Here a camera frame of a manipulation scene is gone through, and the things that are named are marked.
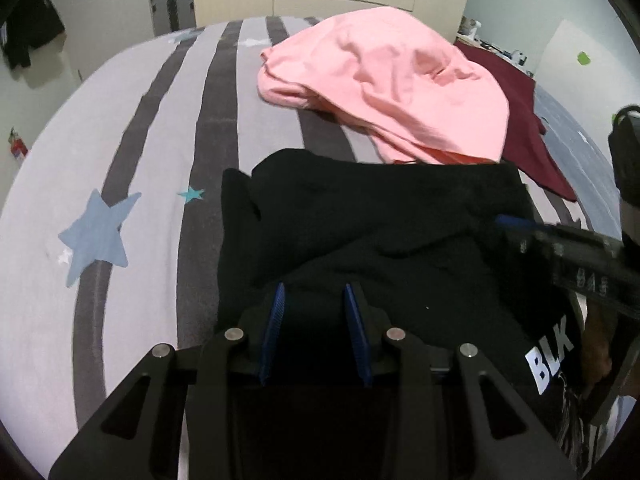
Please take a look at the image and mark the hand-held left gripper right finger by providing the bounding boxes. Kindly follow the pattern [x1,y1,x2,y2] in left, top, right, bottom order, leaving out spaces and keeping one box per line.
[341,282,576,480]

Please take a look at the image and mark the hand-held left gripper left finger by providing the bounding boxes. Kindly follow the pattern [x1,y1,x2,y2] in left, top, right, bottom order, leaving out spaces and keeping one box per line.
[48,281,287,480]

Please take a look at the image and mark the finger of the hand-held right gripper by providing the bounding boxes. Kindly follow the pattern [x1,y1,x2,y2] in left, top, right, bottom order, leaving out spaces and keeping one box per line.
[495,214,626,261]

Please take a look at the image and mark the black printed shirt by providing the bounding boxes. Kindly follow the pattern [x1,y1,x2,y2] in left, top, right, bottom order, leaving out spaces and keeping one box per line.
[217,148,591,446]

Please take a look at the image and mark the dark hanging clothes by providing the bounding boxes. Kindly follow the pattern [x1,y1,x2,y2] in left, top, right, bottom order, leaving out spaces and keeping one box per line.
[0,0,67,70]

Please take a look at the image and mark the person's right hand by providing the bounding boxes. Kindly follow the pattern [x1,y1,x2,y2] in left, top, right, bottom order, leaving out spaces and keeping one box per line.
[581,304,617,397]

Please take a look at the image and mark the blue-grey bed cover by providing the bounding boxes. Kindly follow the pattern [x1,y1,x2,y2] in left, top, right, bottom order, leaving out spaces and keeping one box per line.
[532,82,623,241]

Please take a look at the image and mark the maroon t-shirt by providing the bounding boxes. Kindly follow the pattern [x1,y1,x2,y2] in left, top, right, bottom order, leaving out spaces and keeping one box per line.
[454,41,578,202]

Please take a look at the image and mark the cluttered side desk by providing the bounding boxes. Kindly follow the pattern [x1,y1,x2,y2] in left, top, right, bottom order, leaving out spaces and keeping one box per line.
[454,15,537,77]

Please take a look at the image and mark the pink shirt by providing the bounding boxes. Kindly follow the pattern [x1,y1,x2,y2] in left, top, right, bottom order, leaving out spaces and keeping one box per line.
[256,6,510,166]

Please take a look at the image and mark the grey striped star bed sheet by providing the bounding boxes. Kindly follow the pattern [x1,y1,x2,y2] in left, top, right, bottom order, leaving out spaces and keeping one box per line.
[0,15,621,480]

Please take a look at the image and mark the red fire extinguisher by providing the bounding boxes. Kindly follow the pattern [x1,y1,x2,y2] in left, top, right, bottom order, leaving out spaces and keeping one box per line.
[7,126,30,161]

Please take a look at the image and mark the grey ribbed suitcase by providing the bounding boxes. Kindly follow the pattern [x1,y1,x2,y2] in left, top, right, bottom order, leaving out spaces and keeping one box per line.
[150,0,197,37]

